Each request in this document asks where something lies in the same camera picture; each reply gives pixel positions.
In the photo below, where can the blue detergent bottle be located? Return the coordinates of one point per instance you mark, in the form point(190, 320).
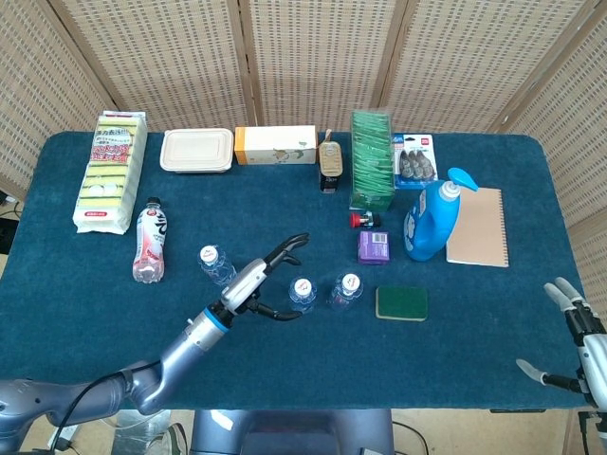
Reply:
point(429, 227)

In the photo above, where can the pink drink bottle black cap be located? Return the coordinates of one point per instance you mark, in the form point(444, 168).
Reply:
point(152, 237)

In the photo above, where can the clear box of green packets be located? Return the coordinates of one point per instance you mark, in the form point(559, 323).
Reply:
point(372, 161)

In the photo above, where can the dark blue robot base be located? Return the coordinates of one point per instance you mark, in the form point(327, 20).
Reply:
point(294, 431)

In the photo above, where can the pack of yellow sponges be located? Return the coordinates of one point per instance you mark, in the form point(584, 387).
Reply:
point(109, 180)

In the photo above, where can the white orange tea box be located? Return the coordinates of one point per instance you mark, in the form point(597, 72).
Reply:
point(275, 144)

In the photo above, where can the clear water bottle purple label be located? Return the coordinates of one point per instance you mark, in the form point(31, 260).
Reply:
point(346, 289)
point(211, 258)

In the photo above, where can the beige lidded food container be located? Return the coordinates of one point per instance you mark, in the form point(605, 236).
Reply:
point(196, 149)

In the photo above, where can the red push button switch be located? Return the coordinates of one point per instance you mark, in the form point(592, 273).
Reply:
point(355, 221)

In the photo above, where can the white power strip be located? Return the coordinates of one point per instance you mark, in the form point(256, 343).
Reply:
point(71, 430)

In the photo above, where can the silver metal table leg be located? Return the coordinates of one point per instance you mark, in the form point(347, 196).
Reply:
point(142, 433)

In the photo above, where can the clear water bottle barcode label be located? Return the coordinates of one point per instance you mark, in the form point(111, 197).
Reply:
point(302, 286)

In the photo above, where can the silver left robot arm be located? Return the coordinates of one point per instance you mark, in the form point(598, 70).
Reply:
point(189, 346)

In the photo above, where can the small purple box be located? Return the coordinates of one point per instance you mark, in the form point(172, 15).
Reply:
point(374, 246)

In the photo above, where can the woven folding screen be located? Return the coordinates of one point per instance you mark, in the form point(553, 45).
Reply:
point(322, 57)

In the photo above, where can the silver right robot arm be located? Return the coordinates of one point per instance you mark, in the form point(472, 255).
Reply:
point(601, 431)

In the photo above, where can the green yellow scrub sponge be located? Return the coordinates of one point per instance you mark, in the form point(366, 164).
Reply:
point(402, 302)

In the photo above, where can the binder clips blister pack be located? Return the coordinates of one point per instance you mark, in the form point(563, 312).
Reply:
point(415, 161)

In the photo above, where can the silver white-tipped right robot hand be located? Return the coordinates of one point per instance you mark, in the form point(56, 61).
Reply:
point(593, 365)

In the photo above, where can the tan spiral notebook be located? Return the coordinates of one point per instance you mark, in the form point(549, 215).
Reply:
point(479, 227)

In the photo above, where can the blue carpet table cover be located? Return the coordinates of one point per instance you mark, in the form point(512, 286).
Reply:
point(294, 213)

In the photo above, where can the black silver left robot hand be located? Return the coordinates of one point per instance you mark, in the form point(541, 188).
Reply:
point(244, 284)

